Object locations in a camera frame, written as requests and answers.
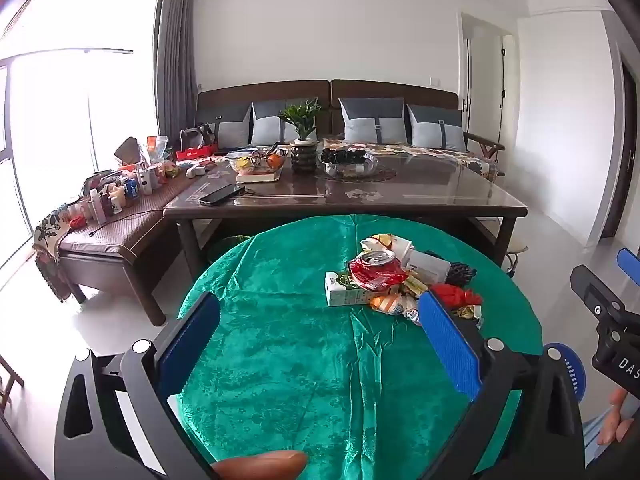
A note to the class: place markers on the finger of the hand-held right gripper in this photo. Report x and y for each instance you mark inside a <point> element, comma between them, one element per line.
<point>631,262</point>
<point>595,290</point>

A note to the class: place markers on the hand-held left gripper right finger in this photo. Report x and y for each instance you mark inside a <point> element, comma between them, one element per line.
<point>450,345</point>

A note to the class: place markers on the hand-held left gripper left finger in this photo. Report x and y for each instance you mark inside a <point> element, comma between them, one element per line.
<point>192,340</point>

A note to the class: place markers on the red wrapper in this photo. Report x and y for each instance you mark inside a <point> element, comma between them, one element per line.
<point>452,294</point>

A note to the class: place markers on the orange and white wrapper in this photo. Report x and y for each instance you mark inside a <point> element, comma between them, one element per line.
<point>392,304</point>

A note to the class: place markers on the black mesh net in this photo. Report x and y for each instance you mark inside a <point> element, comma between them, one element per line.
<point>459,272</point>

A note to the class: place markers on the white plastic container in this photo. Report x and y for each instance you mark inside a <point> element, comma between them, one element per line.
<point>427,266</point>

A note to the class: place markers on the crushed red drink can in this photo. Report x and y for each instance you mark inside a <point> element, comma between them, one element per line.
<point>375,265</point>

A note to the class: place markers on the green and white carton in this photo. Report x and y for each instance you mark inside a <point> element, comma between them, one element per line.
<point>345,290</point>

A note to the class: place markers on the yellow and white wrappers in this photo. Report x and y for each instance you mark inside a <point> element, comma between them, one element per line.
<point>375,242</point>

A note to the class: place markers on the person's right hand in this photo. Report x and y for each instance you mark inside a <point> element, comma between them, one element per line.
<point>617,420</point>

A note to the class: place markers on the person's left hand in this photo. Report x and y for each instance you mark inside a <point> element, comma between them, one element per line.
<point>260,464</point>

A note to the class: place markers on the blue plastic stool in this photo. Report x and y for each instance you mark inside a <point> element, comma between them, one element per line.
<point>575,370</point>

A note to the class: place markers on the light striped clothing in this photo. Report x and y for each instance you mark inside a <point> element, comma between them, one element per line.
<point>595,435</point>

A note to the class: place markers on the cream stool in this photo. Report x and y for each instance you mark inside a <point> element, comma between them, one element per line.
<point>517,250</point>

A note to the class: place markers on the green tablecloth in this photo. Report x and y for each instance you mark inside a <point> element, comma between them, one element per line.
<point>300,335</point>

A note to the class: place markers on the brown padded bench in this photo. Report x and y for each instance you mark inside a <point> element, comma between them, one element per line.
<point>115,240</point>

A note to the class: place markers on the black phone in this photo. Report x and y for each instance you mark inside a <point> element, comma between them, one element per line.
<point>220,195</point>

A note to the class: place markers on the dark wooden coffee table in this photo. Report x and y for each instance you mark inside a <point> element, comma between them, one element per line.
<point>400,190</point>

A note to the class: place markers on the group of small bottles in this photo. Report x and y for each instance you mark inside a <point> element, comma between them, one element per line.
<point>120,192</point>

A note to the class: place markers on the floral fringed throw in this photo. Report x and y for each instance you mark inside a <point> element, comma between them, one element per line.
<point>47,245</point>

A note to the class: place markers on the hardcover book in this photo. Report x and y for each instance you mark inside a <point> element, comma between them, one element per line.
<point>260,176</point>

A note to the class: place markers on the red box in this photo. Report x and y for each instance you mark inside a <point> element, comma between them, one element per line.
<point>196,152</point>

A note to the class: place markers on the floral sofa blanket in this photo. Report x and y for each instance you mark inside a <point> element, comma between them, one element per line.
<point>430,152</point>

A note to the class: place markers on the brown handbag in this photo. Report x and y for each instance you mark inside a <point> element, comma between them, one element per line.
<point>197,136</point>

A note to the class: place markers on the green potted plant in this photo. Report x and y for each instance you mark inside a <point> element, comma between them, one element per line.
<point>302,157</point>

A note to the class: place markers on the glass dish of dark fruit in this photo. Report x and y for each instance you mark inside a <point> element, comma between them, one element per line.
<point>347,157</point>

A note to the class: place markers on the grey two-tone cushion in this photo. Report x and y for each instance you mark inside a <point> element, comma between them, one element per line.
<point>435,130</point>
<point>232,127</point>
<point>267,122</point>
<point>372,120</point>

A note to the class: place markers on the white door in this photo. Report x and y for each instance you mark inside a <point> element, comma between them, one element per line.
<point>487,75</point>

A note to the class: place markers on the brown wooden sofa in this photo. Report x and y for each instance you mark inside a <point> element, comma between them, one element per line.
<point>380,91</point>

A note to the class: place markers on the grey curtain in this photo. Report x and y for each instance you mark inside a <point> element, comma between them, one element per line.
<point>177,60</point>

